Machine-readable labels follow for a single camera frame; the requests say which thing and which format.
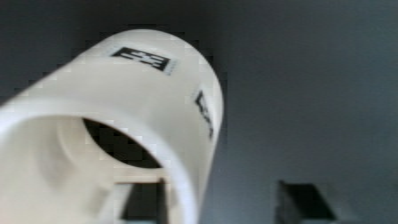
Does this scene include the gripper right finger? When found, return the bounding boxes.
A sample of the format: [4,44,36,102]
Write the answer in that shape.
[276,181,336,224]

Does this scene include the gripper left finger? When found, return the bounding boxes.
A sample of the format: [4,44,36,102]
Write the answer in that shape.
[121,182,168,224]

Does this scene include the white lamp shade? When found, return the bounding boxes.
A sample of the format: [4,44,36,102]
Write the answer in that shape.
[0,29,224,224]

